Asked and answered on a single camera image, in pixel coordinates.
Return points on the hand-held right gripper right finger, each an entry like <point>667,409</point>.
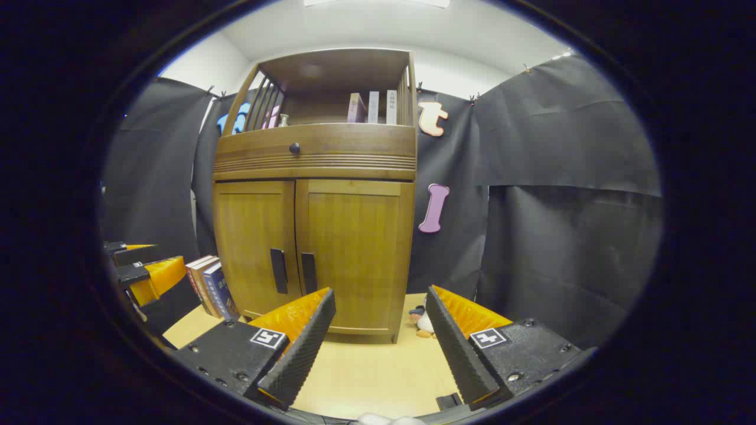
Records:
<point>458,348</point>

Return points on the red hardcover book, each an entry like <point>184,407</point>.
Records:
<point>194,274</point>

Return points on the brown hardcover book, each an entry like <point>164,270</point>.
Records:
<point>204,286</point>

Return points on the wooden double-door shoe cabinet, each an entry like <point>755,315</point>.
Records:
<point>331,71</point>

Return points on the wooden cabinet drawer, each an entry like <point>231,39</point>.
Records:
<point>354,144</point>

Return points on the black backdrop cloth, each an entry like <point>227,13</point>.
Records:
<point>561,147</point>

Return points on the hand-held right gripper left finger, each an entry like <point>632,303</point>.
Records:
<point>301,348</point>

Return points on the plush penguin toy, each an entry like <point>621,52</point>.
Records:
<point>424,321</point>

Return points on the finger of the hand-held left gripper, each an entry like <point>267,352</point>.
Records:
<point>156,277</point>
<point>133,255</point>

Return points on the white spine book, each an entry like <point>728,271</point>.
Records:
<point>391,107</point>

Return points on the blue hardcover book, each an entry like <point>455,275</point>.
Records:
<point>220,292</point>

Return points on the wooden shoe cabinet door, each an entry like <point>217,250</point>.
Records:
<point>360,236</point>
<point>248,236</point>

